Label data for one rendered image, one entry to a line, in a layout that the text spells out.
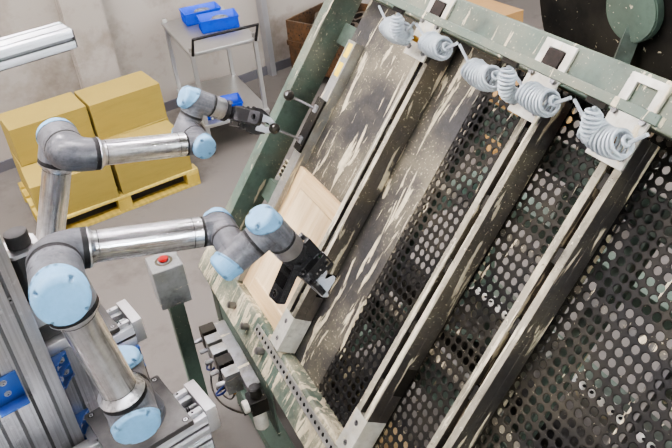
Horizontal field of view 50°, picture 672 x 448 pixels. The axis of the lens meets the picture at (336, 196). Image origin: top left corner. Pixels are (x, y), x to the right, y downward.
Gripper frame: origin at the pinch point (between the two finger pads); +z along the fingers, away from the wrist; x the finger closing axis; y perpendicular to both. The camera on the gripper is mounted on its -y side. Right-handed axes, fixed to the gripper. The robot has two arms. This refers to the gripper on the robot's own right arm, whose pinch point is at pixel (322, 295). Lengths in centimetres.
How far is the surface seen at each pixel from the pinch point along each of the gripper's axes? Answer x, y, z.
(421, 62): 21, 69, -10
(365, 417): -18.2, -15.9, 23.9
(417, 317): -19.1, 11.7, 11.4
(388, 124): 23, 51, -1
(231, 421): 93, -59, 117
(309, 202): 51, 24, 23
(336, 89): 62, 58, 6
